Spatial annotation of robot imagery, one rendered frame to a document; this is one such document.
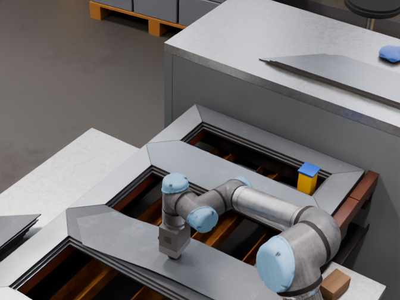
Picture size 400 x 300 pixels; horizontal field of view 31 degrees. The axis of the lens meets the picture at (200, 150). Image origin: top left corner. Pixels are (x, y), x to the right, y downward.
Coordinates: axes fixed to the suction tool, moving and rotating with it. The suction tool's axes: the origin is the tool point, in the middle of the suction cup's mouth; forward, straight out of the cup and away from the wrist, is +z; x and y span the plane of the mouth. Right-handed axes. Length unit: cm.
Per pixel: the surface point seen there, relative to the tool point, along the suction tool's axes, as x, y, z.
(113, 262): -16.0, 9.9, 1.5
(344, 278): 46, -30, 12
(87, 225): -32.0, 1.4, 0.4
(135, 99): -131, -175, 84
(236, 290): 22.3, 2.0, 0.3
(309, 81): 7, -87, -20
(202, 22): -50, -107, -21
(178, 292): 7.9, 11.1, 0.7
